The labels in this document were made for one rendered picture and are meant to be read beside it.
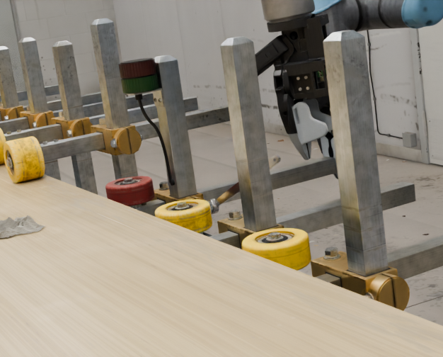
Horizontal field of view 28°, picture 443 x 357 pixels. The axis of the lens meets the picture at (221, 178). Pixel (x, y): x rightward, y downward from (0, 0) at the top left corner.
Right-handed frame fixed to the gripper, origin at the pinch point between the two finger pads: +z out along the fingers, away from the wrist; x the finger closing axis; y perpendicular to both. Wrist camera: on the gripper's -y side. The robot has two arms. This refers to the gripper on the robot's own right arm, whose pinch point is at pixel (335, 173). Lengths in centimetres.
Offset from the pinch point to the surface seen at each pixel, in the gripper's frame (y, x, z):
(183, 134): -33.5, -5.7, -14.8
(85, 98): -12, 99, -13
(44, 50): 211, 841, 5
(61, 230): -61, -19, -7
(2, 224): -67, -12, -9
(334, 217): -19.6, -26.5, -0.4
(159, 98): -36.4, -4.7, -21.5
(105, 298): -67, -52, -7
